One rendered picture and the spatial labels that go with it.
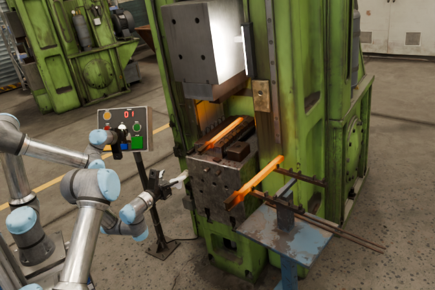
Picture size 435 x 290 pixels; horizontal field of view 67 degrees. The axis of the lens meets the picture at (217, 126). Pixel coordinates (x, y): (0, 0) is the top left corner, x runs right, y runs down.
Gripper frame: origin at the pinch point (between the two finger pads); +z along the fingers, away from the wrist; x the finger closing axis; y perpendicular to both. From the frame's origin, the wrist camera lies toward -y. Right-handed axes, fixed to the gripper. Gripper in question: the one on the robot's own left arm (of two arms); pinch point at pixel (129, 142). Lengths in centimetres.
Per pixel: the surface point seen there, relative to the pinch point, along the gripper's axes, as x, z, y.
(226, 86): -59, 0, 28
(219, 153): -52, 7, -9
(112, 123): 16.1, 10.3, 13.1
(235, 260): -53, 43, -79
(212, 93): -53, -12, 23
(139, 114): -1.9, 10.3, 17.7
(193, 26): -48, -27, 54
